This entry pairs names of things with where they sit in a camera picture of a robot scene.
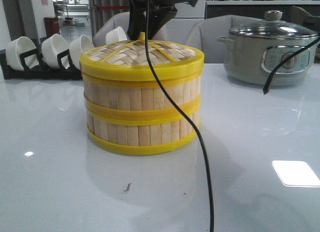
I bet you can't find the white bowl rightmost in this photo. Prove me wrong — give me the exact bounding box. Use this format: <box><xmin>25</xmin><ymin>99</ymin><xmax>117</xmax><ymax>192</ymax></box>
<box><xmin>105</xmin><ymin>26</ymin><xmax>128</xmax><ymax>44</ymax></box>

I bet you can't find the grey-green electric cooking pot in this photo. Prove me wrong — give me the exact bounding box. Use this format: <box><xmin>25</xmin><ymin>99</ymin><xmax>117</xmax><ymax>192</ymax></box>
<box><xmin>217</xmin><ymin>35</ymin><xmax>316</xmax><ymax>86</ymax></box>

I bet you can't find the red bin in background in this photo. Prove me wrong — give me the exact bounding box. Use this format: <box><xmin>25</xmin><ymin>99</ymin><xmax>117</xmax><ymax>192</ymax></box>
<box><xmin>43</xmin><ymin>17</ymin><xmax>60</xmax><ymax>38</ymax></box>

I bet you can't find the grey chair right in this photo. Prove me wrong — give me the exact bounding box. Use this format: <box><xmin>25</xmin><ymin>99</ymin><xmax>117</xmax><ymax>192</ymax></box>
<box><xmin>185</xmin><ymin>15</ymin><xmax>260</xmax><ymax>64</ymax></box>

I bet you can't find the black bowl rack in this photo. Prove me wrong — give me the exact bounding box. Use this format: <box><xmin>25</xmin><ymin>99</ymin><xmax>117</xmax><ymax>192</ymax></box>
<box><xmin>0</xmin><ymin>48</ymin><xmax>82</xmax><ymax>80</ymax></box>

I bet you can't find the grey chair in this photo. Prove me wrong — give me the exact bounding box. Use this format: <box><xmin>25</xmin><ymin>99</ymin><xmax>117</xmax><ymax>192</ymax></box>
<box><xmin>185</xmin><ymin>15</ymin><xmax>260</xmax><ymax>64</ymax></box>
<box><xmin>92</xmin><ymin>11</ymin><xmax>168</xmax><ymax>48</ymax></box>

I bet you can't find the woven bamboo steamer lid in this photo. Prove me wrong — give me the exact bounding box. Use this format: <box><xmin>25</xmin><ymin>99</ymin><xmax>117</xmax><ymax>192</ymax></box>
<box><xmin>79</xmin><ymin>33</ymin><xmax>205</xmax><ymax>82</ymax></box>

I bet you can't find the black hanging cable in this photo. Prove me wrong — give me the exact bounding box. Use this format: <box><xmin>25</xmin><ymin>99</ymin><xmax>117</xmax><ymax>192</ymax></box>
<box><xmin>145</xmin><ymin>0</ymin><xmax>215</xmax><ymax>232</ymax></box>

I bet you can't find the grey chair left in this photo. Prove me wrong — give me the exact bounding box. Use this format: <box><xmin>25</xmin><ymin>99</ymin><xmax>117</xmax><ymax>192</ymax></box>
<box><xmin>92</xmin><ymin>11</ymin><xmax>168</xmax><ymax>48</ymax></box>

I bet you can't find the white bowl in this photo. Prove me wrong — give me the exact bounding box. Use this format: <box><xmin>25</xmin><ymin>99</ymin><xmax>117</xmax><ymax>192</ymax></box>
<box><xmin>5</xmin><ymin>36</ymin><xmax>36</xmax><ymax>71</ymax></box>
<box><xmin>41</xmin><ymin>34</ymin><xmax>69</xmax><ymax>69</ymax></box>
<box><xmin>69</xmin><ymin>35</ymin><xmax>94</xmax><ymax>70</ymax></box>
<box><xmin>105</xmin><ymin>26</ymin><xmax>128</xmax><ymax>44</ymax></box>

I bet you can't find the white bowl far left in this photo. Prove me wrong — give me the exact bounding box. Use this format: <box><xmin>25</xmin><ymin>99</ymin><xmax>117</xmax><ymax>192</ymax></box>
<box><xmin>5</xmin><ymin>36</ymin><xmax>36</xmax><ymax>71</ymax></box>

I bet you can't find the bamboo steamer tier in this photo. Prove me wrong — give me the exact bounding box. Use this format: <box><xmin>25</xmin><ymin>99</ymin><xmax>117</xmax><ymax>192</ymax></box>
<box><xmin>83</xmin><ymin>72</ymin><xmax>201</xmax><ymax>121</ymax></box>
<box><xmin>86</xmin><ymin>109</ymin><xmax>197</xmax><ymax>155</ymax></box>

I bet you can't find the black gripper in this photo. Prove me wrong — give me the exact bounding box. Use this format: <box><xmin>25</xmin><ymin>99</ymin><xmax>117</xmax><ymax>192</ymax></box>
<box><xmin>127</xmin><ymin>0</ymin><xmax>198</xmax><ymax>40</ymax></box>

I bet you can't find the glass pot lid with knob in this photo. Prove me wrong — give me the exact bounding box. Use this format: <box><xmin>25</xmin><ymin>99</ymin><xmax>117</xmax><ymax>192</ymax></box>
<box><xmin>229</xmin><ymin>10</ymin><xmax>318</xmax><ymax>39</ymax></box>

